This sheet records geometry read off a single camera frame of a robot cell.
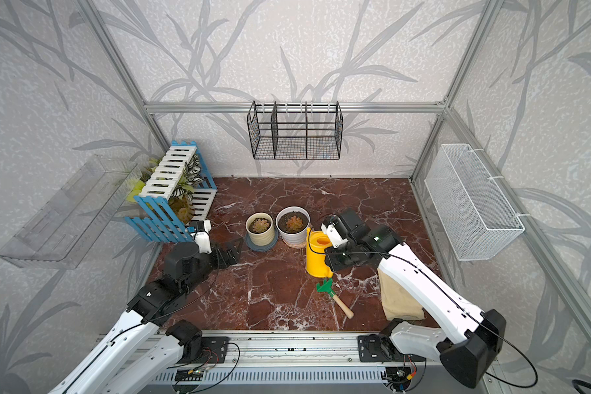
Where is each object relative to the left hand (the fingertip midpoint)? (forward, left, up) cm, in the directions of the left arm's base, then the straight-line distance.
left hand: (233, 241), depth 74 cm
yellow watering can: (-1, -25, 0) cm, 25 cm away
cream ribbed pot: (+10, -6, -15) cm, 19 cm away
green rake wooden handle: (-6, -30, -21) cm, 37 cm away
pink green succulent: (+14, -4, -14) cm, 20 cm away
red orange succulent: (+14, -17, -11) cm, 25 cm away
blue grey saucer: (+9, -5, -21) cm, 24 cm away
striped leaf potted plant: (+16, +22, -1) cm, 27 cm away
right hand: (-4, -29, -3) cm, 29 cm away
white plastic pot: (+10, -19, -16) cm, 27 cm away
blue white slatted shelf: (+12, +31, -8) cm, 34 cm away
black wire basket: (+53, -17, +3) cm, 56 cm away
